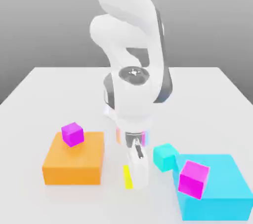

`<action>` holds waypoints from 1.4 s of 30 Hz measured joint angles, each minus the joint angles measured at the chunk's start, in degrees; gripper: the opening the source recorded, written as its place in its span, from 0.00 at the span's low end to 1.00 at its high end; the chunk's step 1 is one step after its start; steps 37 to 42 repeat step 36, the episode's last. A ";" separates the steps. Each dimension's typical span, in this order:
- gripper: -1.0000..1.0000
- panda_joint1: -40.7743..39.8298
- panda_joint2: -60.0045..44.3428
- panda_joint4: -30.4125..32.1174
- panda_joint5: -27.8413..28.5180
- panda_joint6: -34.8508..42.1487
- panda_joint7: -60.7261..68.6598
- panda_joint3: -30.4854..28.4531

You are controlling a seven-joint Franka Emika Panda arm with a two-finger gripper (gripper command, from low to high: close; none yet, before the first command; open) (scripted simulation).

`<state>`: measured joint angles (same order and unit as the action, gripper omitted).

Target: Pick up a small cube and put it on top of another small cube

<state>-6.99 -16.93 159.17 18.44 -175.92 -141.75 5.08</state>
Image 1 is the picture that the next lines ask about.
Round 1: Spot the small magenta cube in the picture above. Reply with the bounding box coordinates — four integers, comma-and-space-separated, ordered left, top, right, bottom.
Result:
177, 159, 211, 201

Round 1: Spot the large orange box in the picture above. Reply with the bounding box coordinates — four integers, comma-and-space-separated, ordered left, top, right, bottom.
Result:
42, 131, 105, 186

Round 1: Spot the small yellow cube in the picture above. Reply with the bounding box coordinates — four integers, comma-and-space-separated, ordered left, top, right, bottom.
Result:
123, 165, 133, 189

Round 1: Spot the small teal cube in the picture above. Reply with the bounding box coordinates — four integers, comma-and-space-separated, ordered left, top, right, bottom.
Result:
153, 143, 180, 173

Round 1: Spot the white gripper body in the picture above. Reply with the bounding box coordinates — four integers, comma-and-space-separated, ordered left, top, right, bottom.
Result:
126, 146, 149, 190

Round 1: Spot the large cyan box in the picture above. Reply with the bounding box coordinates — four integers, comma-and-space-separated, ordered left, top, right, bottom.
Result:
172, 153, 253, 222

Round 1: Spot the small purple cube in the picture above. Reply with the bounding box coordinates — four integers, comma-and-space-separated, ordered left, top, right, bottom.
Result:
61, 121, 85, 148

